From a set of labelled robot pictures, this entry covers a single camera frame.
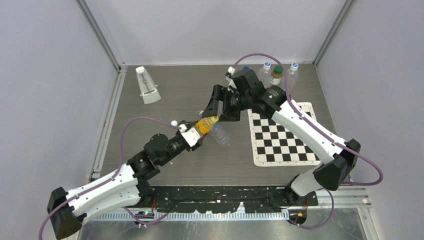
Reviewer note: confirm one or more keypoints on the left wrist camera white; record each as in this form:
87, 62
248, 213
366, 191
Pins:
190, 134

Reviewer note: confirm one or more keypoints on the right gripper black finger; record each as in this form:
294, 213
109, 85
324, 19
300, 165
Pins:
217, 97
230, 117

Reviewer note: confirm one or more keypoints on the clear bottle blue label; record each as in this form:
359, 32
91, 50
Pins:
218, 133

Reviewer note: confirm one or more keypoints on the standing clear bottle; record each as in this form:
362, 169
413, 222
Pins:
289, 82
265, 74

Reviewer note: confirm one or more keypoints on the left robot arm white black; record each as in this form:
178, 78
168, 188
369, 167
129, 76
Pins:
69, 210

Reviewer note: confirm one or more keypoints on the yellow juice bottle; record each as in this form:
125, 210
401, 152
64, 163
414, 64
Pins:
204, 125

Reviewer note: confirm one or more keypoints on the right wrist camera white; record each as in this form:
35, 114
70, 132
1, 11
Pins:
228, 76

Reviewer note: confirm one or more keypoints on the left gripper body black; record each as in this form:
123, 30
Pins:
199, 142

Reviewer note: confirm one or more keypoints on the checkerboard calibration mat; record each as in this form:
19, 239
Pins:
273, 145

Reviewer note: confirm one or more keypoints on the green cap brown bottle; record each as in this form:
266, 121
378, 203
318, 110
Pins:
276, 75

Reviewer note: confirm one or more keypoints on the right standing clear bottle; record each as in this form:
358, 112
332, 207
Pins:
289, 82

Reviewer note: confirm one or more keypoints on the white metronome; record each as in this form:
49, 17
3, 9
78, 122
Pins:
148, 89

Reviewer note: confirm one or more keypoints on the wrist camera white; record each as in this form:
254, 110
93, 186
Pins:
190, 134
228, 76

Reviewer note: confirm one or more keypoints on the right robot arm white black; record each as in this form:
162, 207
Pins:
247, 92

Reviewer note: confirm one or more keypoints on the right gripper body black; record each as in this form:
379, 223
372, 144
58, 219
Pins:
235, 102

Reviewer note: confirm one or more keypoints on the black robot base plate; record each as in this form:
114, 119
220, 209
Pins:
258, 199

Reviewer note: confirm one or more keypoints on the left standing clear bottle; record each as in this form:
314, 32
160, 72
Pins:
265, 74

